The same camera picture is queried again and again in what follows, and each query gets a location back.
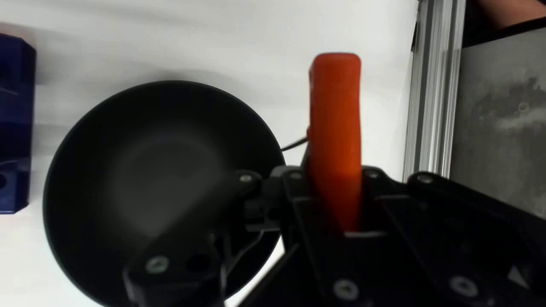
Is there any blue rack with orange base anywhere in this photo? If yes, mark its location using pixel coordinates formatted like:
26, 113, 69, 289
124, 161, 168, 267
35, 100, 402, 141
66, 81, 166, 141
0, 32, 38, 216

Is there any black bowl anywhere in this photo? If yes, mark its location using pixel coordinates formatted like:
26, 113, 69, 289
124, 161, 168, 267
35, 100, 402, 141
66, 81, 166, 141
42, 78, 287, 307

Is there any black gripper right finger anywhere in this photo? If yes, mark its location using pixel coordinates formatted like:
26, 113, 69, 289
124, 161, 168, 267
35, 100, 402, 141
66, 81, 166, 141
357, 165, 546, 307

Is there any aluminium extrusion rail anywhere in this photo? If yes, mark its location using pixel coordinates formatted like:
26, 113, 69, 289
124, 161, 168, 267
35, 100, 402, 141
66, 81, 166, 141
402, 0, 470, 182

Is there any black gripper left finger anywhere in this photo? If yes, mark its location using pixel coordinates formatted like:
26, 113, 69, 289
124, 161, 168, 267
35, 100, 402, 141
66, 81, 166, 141
124, 165, 339, 307

